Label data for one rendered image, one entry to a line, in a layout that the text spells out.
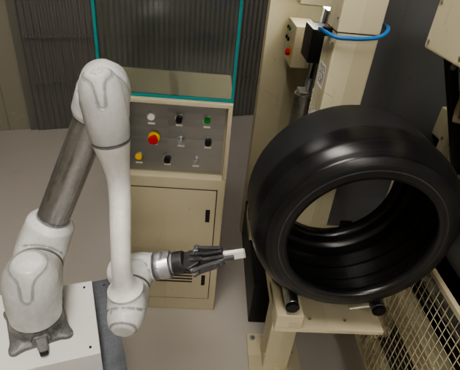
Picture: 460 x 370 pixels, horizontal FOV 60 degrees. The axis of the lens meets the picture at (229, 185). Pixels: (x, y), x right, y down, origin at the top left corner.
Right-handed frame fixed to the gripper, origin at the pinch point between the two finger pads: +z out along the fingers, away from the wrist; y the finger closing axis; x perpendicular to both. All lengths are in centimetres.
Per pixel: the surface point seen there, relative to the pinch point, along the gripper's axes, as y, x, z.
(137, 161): 65, -5, -42
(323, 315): -6.0, 27.9, 26.0
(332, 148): -8.4, -37.6, 30.7
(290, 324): -11.8, 22.5, 14.1
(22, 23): 278, -47, -171
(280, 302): -6.6, 18.0, 12.1
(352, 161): -12, -35, 35
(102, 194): 171, 74, -115
